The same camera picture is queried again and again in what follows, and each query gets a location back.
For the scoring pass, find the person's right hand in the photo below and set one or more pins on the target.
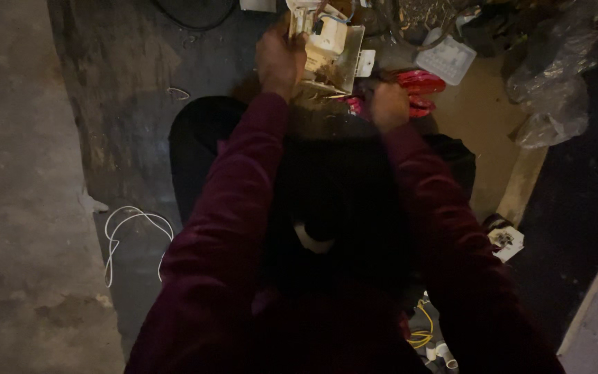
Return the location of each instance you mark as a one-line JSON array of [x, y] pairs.
[[390, 106]]

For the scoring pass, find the person's left hand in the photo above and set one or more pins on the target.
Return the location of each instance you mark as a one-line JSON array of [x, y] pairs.
[[278, 62]]

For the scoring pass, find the person's left fingers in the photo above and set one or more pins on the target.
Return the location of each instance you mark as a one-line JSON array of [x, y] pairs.
[[295, 32]]

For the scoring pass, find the white plastic electrical unit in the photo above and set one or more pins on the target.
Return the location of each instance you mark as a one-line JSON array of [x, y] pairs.
[[330, 52]]

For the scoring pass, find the black round object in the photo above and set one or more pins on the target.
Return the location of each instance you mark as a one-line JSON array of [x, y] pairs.
[[195, 10]]

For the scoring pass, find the clear plastic bag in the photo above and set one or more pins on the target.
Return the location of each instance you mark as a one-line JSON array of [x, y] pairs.
[[553, 78]]

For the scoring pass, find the white socket plate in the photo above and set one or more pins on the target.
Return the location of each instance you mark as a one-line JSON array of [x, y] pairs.
[[506, 243]]

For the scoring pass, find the white plastic pipe fitting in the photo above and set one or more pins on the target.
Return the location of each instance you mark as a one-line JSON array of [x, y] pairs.
[[443, 354]]

